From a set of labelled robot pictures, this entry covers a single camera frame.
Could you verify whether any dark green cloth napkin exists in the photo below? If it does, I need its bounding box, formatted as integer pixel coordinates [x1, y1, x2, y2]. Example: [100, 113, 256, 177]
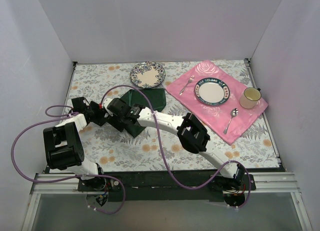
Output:
[120, 88, 167, 138]

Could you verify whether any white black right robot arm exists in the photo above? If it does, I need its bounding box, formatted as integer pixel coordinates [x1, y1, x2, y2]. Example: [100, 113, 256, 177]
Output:
[99, 98, 247, 190]

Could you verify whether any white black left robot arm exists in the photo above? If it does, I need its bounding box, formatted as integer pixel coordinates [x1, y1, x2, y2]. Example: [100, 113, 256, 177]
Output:
[43, 97, 108, 191]

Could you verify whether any blue floral ceramic plate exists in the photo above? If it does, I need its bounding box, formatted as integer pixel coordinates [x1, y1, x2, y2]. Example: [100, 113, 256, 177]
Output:
[130, 61, 166, 89]

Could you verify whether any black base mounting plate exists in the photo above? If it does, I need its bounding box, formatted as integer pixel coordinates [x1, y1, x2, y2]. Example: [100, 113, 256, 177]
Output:
[77, 172, 257, 203]

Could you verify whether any silver fork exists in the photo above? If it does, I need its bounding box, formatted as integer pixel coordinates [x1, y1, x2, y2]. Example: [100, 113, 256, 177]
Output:
[179, 75, 195, 96]

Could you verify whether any green rimmed white plate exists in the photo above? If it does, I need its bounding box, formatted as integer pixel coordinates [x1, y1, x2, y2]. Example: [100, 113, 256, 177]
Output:
[194, 77, 230, 106]

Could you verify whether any pink rose placemat cloth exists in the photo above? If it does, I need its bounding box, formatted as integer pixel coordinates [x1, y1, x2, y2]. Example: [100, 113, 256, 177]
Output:
[166, 60, 268, 145]

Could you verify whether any silver spoon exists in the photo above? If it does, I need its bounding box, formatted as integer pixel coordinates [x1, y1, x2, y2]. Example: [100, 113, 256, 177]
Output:
[223, 108, 239, 135]

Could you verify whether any cream enamel mug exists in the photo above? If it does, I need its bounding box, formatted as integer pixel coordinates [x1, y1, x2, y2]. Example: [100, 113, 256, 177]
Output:
[239, 87, 262, 109]

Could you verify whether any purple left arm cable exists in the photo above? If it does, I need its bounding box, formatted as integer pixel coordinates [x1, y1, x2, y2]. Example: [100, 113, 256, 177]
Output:
[11, 105, 126, 216]

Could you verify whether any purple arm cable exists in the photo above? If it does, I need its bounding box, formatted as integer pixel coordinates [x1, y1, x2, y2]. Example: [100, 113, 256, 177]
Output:
[99, 85, 253, 209]
[11, 105, 126, 216]

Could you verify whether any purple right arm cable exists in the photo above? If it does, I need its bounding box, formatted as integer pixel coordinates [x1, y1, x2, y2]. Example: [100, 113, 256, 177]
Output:
[99, 85, 253, 209]

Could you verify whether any aluminium frame rail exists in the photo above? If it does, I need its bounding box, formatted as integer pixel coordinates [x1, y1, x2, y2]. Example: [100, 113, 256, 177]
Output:
[21, 172, 312, 231]

